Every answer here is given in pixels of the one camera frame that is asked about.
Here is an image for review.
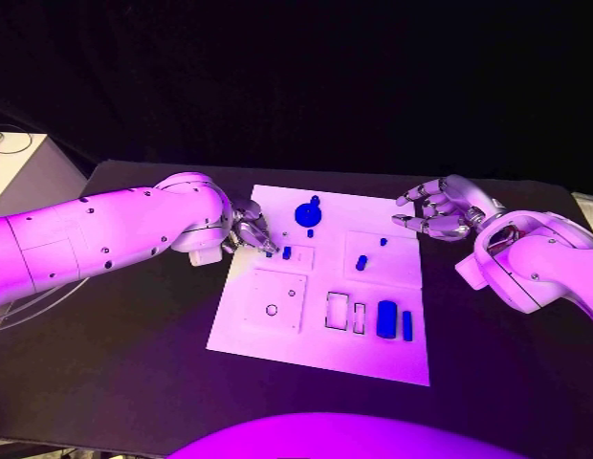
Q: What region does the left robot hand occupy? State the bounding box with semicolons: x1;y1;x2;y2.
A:
219;199;281;254

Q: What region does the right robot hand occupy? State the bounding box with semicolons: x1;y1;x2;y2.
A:
391;174;509;243

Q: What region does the white task board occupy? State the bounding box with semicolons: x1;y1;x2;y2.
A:
205;184;431;387

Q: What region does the blue gear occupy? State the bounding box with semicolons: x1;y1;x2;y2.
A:
294;194;325;229

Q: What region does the thick blue long cylinder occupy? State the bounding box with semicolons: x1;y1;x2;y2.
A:
375;299;398;339

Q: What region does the white cabinet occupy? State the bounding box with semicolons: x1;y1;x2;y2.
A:
0;130;89;224

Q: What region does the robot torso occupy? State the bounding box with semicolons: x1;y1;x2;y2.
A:
166;411;531;459

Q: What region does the white cable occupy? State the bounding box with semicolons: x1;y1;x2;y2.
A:
0;277;91;333

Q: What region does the black cable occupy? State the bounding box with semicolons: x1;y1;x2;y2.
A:
0;120;36;156

